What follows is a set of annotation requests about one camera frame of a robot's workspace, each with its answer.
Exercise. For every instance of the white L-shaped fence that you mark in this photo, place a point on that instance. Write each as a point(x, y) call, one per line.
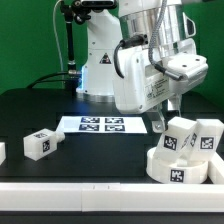
point(93, 197)

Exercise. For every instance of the white part at left edge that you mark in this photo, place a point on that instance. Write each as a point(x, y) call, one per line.
point(2, 152)

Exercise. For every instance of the paper sheet with tags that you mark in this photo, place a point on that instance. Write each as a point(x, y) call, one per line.
point(96, 124)

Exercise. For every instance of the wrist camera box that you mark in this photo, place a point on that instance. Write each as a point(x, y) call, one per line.
point(193, 68)

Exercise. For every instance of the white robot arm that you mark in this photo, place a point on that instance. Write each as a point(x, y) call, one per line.
point(158, 22)

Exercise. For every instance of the white round stool seat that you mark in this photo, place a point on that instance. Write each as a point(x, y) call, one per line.
point(175, 173)

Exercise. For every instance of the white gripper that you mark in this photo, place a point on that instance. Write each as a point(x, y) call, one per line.
point(140, 86)

